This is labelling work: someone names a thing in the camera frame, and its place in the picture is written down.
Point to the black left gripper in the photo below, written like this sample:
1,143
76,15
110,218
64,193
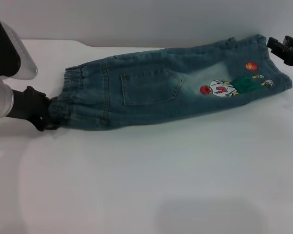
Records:
31,107

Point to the blue denim shorts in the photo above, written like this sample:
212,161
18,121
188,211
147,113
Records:
149,97

